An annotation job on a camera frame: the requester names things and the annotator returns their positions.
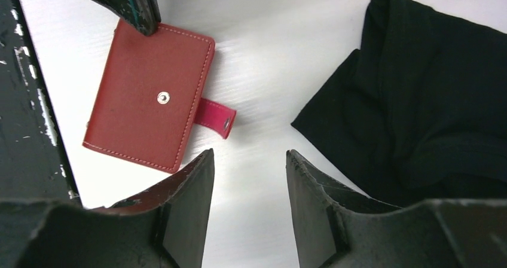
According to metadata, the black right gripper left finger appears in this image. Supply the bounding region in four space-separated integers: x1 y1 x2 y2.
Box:
1 149 215 267

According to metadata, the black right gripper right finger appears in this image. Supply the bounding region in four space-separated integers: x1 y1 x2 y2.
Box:
286 150 506 267

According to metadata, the black shirt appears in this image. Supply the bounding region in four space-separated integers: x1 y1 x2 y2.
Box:
292 0 506 206

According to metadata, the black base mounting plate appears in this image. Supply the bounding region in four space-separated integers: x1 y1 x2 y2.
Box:
1 0 81 205

